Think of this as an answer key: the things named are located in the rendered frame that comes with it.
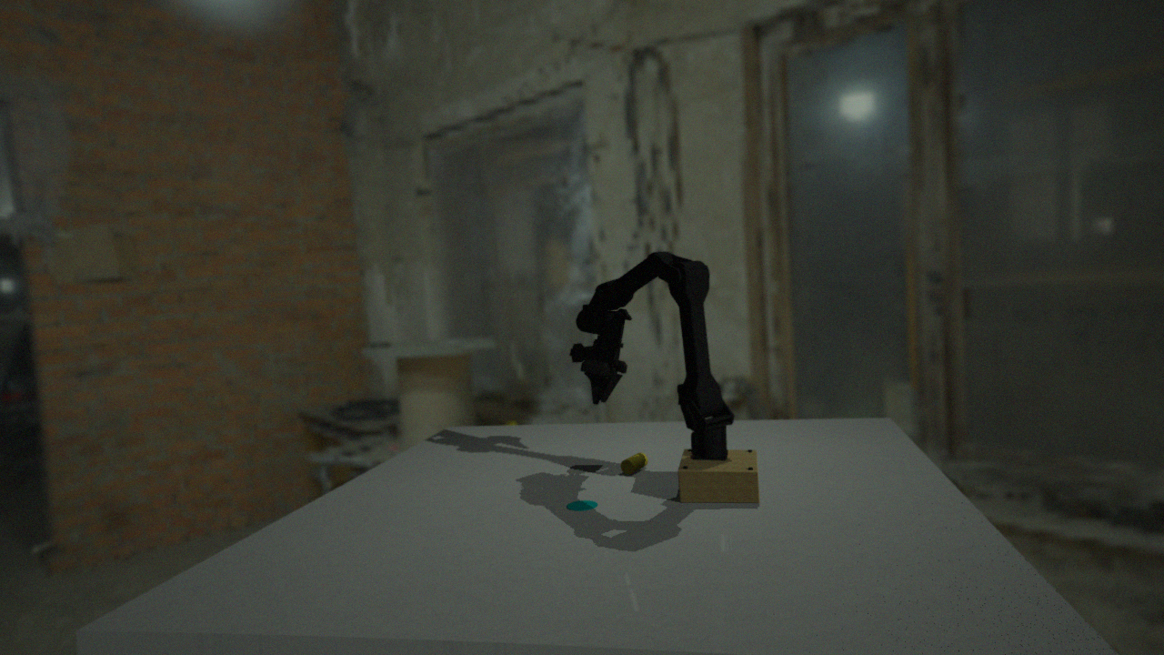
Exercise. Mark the yellow tall cylinder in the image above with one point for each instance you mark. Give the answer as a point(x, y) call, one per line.
point(634, 463)

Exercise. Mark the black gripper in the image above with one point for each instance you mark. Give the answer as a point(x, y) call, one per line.
point(603, 372)

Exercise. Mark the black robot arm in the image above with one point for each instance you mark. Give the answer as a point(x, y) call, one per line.
point(699, 396)

